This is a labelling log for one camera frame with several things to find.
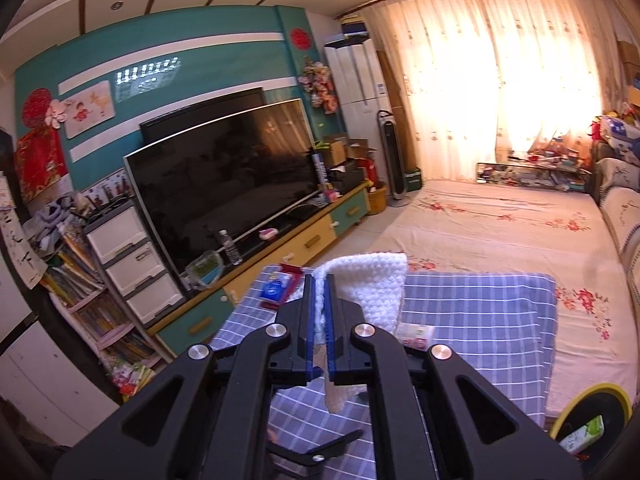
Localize white standing air conditioner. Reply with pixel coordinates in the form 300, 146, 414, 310
323, 37, 394, 197

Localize white plastic drawer unit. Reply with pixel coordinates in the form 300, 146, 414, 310
82, 200, 186, 327

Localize red embroidered wall cloth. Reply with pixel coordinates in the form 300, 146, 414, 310
13, 127, 69, 204

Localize large curved television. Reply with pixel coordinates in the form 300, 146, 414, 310
123, 98, 321, 279

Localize black tube container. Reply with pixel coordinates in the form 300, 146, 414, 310
310, 147, 329, 192

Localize open cardboard boxes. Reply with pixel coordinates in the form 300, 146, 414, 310
320, 132, 377, 167

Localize embroidered beige curtains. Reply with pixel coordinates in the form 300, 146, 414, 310
360, 0, 627, 187

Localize pile of plush toys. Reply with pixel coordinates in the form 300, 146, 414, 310
594, 102, 640, 157

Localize teal yellow television cabinet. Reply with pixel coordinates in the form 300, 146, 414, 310
146, 181, 372, 362

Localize white tower fan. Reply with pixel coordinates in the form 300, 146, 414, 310
375, 109, 411, 209

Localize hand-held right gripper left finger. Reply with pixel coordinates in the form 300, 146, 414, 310
52, 274, 321, 480

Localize black yellow-rimmed trash bin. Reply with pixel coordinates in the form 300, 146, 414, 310
547, 382, 634, 462

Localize clear glass bowl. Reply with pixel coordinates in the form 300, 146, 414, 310
184, 250, 225, 287

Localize black flat television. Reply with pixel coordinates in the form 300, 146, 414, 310
139, 86, 266, 147

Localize star print bag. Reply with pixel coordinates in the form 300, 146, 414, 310
600, 115, 640, 152

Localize beige covered sofa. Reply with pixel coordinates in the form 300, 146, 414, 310
590, 140, 640, 307

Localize yellow basket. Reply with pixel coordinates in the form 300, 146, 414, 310
367, 182, 389, 214

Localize stacked cardboard boxes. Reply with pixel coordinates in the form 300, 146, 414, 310
616, 40, 640, 92

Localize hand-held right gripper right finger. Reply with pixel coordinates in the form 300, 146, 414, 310
324, 273, 587, 480

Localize blue tissue pack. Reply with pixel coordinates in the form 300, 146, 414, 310
260, 280, 289, 307

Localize red cloth mat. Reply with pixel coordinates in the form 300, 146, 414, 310
259, 262, 307, 312

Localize shelf of books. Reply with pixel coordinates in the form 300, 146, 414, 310
29, 220, 167, 402

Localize green floral drink carton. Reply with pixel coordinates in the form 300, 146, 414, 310
558, 415, 606, 456

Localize floral beige floor mat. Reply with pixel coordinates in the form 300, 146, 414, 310
369, 179, 640, 412

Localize cluttered glass low table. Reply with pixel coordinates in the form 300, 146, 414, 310
475, 150, 592, 194

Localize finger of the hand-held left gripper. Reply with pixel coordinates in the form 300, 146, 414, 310
264, 429, 364, 467

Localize blue checked tablecloth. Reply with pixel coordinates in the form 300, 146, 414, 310
207, 262, 559, 480

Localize white pink small packet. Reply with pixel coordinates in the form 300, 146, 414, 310
395, 322, 436, 352

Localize artificial flower bunch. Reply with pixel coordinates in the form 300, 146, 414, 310
297, 57, 341, 114

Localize clear water bottle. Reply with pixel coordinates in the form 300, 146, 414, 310
218, 230, 244, 266

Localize cartoon wall picture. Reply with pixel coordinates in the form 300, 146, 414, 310
62, 79, 112, 139

